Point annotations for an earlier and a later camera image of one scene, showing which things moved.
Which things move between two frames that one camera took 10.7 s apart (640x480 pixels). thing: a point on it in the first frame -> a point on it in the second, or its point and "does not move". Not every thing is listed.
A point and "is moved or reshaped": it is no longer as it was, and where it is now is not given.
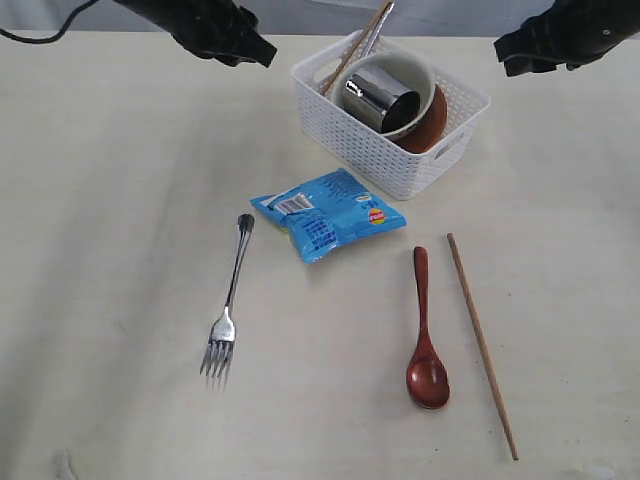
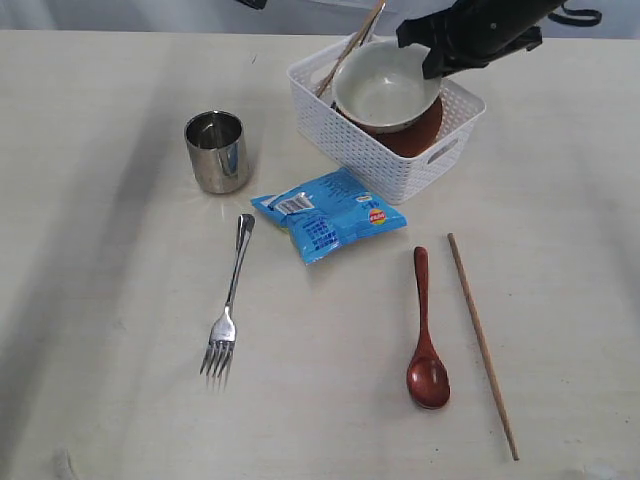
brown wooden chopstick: x=484 y=350 does not move
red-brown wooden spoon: x=427 y=378 does not move
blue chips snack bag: x=322 y=216 does not move
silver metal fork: x=217 y=360 does not move
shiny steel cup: x=383 y=105 -> x=216 y=140
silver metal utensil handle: x=378 y=29 is moved or reshaped
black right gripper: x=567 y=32 -> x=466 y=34
